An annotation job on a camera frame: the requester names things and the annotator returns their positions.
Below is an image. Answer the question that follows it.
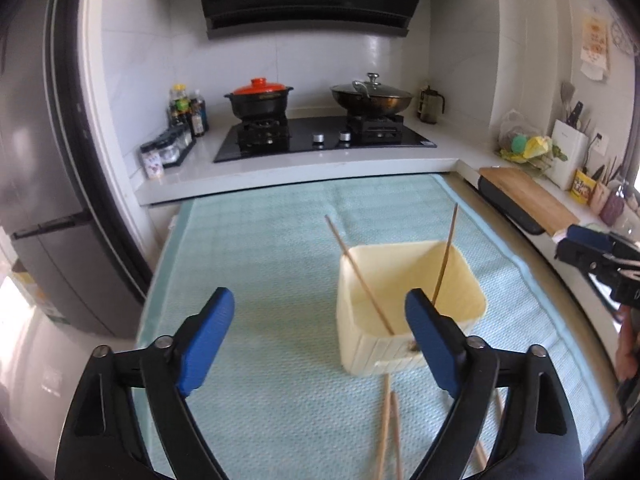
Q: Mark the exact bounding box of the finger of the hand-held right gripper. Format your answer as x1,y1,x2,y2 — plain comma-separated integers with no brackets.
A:
566,224,640,263
554,238,640,286

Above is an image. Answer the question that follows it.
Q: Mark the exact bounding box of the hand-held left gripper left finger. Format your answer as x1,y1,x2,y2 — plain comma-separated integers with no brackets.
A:
54,287,236,480

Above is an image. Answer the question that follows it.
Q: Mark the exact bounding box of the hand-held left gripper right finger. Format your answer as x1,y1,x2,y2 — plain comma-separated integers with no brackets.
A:
404,288,585,480

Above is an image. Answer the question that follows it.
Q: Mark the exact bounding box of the cream ribbed utensil holder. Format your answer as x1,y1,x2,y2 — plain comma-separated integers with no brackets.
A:
336,240,488,376

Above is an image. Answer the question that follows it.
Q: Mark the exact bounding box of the wooden chopstick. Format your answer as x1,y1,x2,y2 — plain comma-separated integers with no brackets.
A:
432,202,459,306
325,215,396,336
390,391,404,480
472,390,505,471
375,374,392,480

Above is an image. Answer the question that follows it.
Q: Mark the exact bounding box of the person's right hand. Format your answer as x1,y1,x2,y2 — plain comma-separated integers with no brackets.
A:
615,305,640,383

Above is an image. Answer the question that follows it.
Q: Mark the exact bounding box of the mauve cup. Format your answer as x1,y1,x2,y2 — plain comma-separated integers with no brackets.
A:
599,187,628,227

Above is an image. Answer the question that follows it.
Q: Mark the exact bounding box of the pink cup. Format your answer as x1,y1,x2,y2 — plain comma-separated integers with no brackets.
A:
589,179,610,211

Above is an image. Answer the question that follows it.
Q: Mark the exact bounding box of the yellow packet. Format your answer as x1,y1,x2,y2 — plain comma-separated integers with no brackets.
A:
571,169,598,205

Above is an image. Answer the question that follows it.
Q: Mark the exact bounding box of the wooden cutting board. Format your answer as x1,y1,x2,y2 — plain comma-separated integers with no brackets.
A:
479,166,581,237

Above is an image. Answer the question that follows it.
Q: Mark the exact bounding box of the white knife block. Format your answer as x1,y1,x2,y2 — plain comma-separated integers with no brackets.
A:
545,119,591,191

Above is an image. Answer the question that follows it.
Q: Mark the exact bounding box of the black tray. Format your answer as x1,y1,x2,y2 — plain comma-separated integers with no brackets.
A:
476,174,547,236

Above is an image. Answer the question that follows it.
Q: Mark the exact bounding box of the pale green woven mat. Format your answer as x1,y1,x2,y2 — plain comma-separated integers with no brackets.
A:
135,172,613,480

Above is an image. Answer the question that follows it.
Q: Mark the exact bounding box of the clear plastic bag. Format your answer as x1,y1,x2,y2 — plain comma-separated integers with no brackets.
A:
495,110,568,166

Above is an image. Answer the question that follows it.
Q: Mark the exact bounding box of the grey spatula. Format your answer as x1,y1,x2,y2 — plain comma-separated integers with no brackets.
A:
560,81,576,123

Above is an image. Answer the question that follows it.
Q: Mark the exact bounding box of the spice jar with white label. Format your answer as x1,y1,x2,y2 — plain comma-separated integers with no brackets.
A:
140,142,165,178

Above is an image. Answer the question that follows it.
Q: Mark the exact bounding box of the black spice jar rack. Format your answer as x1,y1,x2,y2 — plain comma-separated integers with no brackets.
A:
157,127,197,168

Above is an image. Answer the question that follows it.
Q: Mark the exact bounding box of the glass pitcher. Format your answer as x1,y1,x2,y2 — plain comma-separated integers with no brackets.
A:
419,85,446,125

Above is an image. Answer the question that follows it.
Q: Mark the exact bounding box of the dark soy sauce bottle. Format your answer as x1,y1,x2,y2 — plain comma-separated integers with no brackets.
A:
189,90,210,137

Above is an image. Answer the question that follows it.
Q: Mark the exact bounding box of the grey refrigerator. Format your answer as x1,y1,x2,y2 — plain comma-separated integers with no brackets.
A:
0,0,146,338

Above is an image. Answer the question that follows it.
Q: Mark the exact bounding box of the green label oil bottle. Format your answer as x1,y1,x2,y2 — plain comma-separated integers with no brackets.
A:
169,84,193,128

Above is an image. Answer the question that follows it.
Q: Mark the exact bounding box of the black glass gas stove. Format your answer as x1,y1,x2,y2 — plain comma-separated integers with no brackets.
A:
213,114,437,163

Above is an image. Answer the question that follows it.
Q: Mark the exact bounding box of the black clay pot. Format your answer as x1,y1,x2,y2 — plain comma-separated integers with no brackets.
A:
224,87,294,121

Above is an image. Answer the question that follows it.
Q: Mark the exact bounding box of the dark metal wok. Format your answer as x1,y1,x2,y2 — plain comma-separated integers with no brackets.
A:
330,85,415,116

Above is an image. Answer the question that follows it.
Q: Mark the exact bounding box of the red pot lid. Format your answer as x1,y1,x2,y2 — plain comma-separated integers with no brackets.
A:
235,77,284,96

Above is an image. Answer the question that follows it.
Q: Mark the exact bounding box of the glass wok lid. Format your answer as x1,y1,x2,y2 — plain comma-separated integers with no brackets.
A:
336,72,401,98

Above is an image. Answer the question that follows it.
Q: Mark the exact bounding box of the black range hood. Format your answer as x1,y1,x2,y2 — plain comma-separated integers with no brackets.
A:
187,0,446,41

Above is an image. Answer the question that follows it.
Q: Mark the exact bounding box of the black door frame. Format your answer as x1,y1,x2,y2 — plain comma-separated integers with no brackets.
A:
47,0,155,306

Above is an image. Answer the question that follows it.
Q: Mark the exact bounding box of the wall calendar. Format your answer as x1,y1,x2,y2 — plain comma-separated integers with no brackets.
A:
580,14,612,81

